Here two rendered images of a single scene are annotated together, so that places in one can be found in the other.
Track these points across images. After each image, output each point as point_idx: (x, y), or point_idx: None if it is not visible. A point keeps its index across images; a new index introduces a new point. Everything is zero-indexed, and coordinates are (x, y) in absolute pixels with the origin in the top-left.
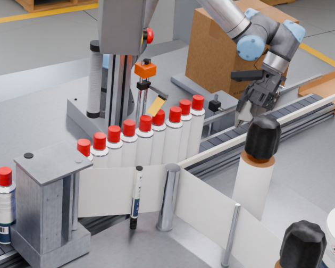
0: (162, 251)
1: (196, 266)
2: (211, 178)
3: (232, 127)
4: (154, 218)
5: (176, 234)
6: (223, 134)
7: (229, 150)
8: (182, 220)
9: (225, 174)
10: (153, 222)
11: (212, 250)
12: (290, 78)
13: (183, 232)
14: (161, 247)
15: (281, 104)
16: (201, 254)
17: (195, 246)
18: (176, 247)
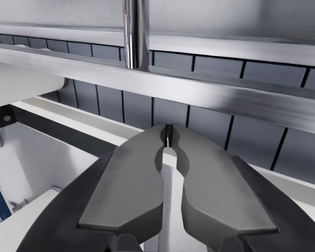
0: None
1: (10, 182)
2: (60, 142)
3: (273, 49)
4: None
5: (4, 153)
6: (182, 64)
7: (138, 128)
8: (10, 149)
9: (83, 156)
10: None
11: (23, 188)
12: None
13: (8, 157)
14: None
15: None
16: (15, 181)
17: (13, 173)
18: (1, 160)
